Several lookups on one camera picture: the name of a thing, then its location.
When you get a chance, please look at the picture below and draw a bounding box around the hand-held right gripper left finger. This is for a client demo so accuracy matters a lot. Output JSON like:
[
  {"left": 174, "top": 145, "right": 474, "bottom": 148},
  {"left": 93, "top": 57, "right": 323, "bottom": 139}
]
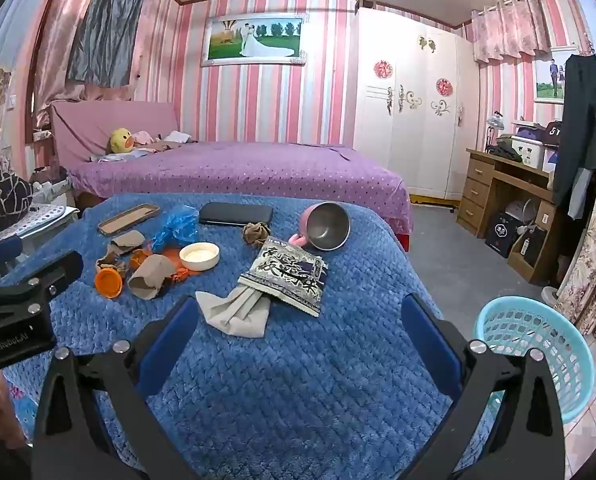
[{"left": 30, "top": 296, "right": 201, "bottom": 480}]

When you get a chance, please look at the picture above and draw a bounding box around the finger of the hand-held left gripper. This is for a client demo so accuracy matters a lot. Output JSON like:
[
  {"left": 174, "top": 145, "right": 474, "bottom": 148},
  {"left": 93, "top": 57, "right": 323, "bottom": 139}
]
[
  {"left": 0, "top": 250, "right": 84, "bottom": 318},
  {"left": 0, "top": 236, "right": 23, "bottom": 275}
]

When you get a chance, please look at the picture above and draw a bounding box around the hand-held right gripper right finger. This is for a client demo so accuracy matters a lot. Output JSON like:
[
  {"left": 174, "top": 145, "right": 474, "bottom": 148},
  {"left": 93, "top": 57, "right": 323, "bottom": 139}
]
[{"left": 400, "top": 292, "right": 566, "bottom": 480}]

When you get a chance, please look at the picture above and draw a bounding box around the small torn cardboard scrap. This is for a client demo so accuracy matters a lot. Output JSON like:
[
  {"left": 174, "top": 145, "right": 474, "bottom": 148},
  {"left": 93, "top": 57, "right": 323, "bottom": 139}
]
[{"left": 96, "top": 255, "right": 128, "bottom": 273}]

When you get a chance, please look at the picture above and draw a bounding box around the beige napkin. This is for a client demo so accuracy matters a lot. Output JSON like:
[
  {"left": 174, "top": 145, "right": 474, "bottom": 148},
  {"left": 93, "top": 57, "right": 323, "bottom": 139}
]
[{"left": 195, "top": 287, "right": 270, "bottom": 338}]

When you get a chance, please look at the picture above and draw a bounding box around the cardboard tube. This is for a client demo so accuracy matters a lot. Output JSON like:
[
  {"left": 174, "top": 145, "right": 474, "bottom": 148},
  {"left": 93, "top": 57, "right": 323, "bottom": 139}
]
[{"left": 128, "top": 254, "right": 177, "bottom": 301}]

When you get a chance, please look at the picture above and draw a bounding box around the orange plastic bag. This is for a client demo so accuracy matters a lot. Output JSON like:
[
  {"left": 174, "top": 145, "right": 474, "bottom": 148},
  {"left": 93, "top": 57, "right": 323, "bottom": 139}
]
[{"left": 148, "top": 247, "right": 199, "bottom": 283}]

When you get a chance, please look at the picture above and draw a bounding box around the torn cardboard piece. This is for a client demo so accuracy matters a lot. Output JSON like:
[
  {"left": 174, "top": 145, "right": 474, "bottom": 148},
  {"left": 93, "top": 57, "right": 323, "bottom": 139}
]
[{"left": 108, "top": 230, "right": 146, "bottom": 256}]

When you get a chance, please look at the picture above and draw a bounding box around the white round lid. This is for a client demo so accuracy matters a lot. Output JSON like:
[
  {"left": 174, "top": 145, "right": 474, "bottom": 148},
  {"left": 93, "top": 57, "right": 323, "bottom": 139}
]
[{"left": 179, "top": 242, "right": 221, "bottom": 272}]

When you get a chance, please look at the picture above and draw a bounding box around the blue plastic bag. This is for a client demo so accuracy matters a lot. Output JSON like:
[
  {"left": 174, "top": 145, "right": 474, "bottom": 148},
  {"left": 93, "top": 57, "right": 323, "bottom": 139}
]
[{"left": 150, "top": 205, "right": 199, "bottom": 252}]

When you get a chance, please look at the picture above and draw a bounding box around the printed snack packet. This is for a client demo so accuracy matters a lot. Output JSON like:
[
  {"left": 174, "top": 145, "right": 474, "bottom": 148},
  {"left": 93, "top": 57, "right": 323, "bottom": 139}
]
[{"left": 238, "top": 236, "right": 329, "bottom": 318}]

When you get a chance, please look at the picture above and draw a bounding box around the brown paper ball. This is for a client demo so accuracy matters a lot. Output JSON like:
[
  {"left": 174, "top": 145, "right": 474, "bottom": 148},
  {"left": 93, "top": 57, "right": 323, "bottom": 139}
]
[{"left": 242, "top": 221, "right": 271, "bottom": 247}]

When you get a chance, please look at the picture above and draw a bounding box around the light blue plastic basket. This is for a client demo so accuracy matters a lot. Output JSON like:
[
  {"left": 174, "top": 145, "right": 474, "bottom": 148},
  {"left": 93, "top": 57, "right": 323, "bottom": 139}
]
[{"left": 473, "top": 296, "right": 596, "bottom": 426}]

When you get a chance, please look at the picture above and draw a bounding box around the person's left hand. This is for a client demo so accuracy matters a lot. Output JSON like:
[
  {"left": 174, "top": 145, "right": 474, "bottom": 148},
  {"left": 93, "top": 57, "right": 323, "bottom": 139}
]
[{"left": 0, "top": 374, "right": 17, "bottom": 448}]

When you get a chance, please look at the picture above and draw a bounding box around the white plastic stool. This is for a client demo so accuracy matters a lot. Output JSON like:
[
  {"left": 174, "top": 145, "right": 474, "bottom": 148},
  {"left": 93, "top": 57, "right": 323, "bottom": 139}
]
[{"left": 0, "top": 205, "right": 81, "bottom": 251}]

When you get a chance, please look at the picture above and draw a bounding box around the dark patterned bag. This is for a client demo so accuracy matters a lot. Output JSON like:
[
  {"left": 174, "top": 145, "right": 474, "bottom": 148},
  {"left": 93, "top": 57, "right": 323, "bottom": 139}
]
[{"left": 0, "top": 170, "right": 33, "bottom": 231}]

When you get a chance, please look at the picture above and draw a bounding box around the tan phone case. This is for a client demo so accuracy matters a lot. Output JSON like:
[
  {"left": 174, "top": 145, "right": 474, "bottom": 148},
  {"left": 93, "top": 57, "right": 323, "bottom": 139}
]
[{"left": 98, "top": 203, "right": 159, "bottom": 236}]

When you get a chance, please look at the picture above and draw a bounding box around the blue plush blanket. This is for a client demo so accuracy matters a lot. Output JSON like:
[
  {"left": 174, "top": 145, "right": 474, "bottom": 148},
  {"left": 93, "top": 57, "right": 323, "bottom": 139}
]
[{"left": 0, "top": 192, "right": 499, "bottom": 480}]

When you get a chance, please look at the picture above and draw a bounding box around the black cardboard box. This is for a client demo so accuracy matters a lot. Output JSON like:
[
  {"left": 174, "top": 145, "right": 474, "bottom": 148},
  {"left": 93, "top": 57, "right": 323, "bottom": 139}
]
[{"left": 485, "top": 210, "right": 519, "bottom": 258}]

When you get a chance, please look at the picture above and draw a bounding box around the black wallet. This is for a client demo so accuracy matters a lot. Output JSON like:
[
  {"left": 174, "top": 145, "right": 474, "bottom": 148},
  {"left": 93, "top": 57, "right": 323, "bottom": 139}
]
[{"left": 199, "top": 202, "right": 273, "bottom": 227}]

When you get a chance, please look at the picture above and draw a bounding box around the yellow duck plush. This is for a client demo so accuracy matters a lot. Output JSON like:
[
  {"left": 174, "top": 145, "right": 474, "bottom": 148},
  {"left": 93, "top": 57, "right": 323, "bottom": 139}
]
[{"left": 108, "top": 127, "right": 134, "bottom": 155}]

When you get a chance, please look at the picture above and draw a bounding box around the pink covered headboard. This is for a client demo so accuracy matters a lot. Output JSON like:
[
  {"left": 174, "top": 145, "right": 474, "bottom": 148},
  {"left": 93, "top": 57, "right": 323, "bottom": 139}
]
[{"left": 50, "top": 100, "right": 179, "bottom": 171}]

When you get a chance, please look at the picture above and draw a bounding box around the pink mug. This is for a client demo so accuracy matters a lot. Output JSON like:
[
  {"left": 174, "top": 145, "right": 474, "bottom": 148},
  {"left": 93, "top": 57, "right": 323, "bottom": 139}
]
[{"left": 288, "top": 201, "right": 351, "bottom": 251}]

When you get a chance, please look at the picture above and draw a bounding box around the white fan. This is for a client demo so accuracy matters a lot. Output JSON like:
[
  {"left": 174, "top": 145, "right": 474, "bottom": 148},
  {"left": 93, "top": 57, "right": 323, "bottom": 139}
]
[{"left": 505, "top": 200, "right": 534, "bottom": 226}]

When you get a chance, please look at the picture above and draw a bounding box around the wooden desk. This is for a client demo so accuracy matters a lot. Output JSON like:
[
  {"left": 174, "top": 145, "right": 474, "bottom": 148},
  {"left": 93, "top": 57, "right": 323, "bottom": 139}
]
[{"left": 457, "top": 147, "right": 574, "bottom": 283}]

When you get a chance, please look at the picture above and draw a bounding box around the bed with purple bedspread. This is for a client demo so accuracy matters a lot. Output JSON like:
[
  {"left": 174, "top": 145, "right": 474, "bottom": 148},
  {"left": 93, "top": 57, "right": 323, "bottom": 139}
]
[{"left": 68, "top": 141, "right": 413, "bottom": 248}]

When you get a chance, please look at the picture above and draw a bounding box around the dark clothes pile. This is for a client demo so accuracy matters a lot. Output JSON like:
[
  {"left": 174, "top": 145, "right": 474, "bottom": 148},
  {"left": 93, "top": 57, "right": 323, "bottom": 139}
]
[{"left": 488, "top": 144, "right": 524, "bottom": 162}]

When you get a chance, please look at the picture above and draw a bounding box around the white storage box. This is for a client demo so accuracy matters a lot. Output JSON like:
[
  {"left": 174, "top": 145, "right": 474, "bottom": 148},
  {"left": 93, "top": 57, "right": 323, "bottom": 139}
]
[{"left": 510, "top": 135, "right": 546, "bottom": 168}]

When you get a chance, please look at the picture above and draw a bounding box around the white wardrobe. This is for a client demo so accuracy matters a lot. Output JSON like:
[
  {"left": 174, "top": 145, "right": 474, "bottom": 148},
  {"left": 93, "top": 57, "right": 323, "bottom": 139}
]
[{"left": 353, "top": 7, "right": 481, "bottom": 202}]

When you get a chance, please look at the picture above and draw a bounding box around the pink shiny curtain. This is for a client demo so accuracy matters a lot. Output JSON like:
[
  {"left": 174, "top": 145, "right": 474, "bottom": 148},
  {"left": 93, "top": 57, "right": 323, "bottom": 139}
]
[{"left": 32, "top": 0, "right": 108, "bottom": 126}]

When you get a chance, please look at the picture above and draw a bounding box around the desk lamp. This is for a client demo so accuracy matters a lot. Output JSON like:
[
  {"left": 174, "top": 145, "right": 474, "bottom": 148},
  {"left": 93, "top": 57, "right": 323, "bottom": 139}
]
[{"left": 484, "top": 110, "right": 505, "bottom": 153}]

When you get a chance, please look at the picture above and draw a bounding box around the grey curtain cloth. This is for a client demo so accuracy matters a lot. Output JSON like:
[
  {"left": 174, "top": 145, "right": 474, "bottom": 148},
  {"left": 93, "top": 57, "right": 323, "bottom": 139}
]
[{"left": 66, "top": 0, "right": 146, "bottom": 88}]

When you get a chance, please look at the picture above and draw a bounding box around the dark hanging garment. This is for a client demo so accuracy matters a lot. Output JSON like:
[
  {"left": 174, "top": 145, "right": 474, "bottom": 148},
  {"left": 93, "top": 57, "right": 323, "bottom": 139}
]
[{"left": 553, "top": 52, "right": 596, "bottom": 221}]

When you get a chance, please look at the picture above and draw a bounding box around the small framed couple photo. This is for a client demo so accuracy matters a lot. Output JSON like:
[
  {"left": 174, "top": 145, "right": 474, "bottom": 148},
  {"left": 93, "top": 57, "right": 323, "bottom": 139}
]
[{"left": 534, "top": 50, "right": 569, "bottom": 105}]

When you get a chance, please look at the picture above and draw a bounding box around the framed wedding photo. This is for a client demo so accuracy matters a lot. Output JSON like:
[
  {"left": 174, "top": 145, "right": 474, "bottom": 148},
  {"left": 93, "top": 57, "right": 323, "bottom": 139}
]
[{"left": 201, "top": 12, "right": 309, "bottom": 67}]

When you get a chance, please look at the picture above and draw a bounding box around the pink floral curtain valance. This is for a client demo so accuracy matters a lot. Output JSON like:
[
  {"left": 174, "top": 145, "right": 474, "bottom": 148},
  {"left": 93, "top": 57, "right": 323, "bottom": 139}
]
[{"left": 470, "top": 0, "right": 551, "bottom": 63}]

